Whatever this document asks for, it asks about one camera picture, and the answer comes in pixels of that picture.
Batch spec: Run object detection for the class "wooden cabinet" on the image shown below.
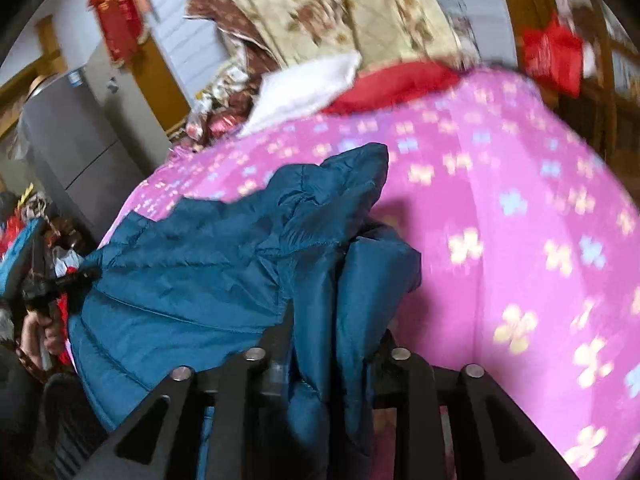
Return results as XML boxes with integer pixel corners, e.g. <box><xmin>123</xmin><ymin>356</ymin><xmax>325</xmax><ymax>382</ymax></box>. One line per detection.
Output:
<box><xmin>492</xmin><ymin>0</ymin><xmax>640</xmax><ymax>171</ymax></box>

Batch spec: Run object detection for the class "teal puffer jacket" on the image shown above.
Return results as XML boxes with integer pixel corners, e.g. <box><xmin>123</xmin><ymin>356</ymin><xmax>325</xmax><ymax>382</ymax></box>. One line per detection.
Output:
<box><xmin>65</xmin><ymin>142</ymin><xmax>423</xmax><ymax>480</ymax></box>

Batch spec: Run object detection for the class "grey refrigerator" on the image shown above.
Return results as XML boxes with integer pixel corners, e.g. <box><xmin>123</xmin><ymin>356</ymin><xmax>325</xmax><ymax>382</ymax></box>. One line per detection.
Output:
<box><xmin>19</xmin><ymin>74</ymin><xmax>153</xmax><ymax>243</ymax></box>

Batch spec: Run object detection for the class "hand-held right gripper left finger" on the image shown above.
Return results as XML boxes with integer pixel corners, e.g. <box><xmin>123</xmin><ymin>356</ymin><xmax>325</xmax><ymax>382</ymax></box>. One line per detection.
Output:
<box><xmin>75</xmin><ymin>302</ymin><xmax>297</xmax><ymax>480</ymax></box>

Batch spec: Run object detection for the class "pile of shiny clutter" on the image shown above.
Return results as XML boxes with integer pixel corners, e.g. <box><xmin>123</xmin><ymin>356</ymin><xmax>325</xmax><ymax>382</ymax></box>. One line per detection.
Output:
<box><xmin>172</xmin><ymin>57</ymin><xmax>281</xmax><ymax>153</ymax></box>

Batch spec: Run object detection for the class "pink floral bedsheet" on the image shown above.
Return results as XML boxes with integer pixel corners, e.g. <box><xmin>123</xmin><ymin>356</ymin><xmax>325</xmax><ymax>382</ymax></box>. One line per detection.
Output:
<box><xmin>97</xmin><ymin>67</ymin><xmax>640</xmax><ymax>480</ymax></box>

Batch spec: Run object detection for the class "cream floral quilt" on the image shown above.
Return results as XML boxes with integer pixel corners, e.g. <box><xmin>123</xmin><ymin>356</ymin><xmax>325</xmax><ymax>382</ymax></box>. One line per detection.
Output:
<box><xmin>185</xmin><ymin>0</ymin><xmax>476</xmax><ymax>73</ymax></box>

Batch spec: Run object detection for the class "red cloth on shelf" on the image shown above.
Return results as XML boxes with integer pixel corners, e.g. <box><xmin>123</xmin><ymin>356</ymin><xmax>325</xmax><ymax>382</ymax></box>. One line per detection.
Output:
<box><xmin>520</xmin><ymin>12</ymin><xmax>588</xmax><ymax>97</ymax></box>

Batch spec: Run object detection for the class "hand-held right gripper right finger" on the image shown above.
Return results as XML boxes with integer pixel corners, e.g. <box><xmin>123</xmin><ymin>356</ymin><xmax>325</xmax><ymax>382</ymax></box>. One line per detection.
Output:
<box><xmin>372</xmin><ymin>331</ymin><xmax>581</xmax><ymax>480</ymax></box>

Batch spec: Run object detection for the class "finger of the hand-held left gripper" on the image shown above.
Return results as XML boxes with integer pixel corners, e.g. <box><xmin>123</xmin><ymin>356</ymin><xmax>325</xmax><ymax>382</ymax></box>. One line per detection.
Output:
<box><xmin>54</xmin><ymin>266</ymin><xmax>102</xmax><ymax>292</ymax></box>

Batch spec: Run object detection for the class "person's left hand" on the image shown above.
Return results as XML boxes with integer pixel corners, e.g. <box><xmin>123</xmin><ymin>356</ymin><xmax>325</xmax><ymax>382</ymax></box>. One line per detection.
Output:
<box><xmin>20</xmin><ymin>310</ymin><xmax>67</xmax><ymax>372</ymax></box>

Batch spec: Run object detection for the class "yellow wooden door frame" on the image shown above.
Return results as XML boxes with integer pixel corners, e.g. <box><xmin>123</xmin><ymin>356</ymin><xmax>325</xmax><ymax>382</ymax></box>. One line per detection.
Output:
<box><xmin>142</xmin><ymin>42</ymin><xmax>193</xmax><ymax>137</ymax></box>

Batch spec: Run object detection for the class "red hanging decoration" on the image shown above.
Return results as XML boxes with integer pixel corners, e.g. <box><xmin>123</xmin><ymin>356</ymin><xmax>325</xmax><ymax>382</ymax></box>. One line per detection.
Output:
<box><xmin>87</xmin><ymin>0</ymin><xmax>151</xmax><ymax>68</ymax></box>

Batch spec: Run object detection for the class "white cloth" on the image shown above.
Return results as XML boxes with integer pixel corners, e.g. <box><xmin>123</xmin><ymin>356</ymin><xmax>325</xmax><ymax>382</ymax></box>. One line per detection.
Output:
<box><xmin>239</xmin><ymin>52</ymin><xmax>363</xmax><ymax>136</ymax></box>

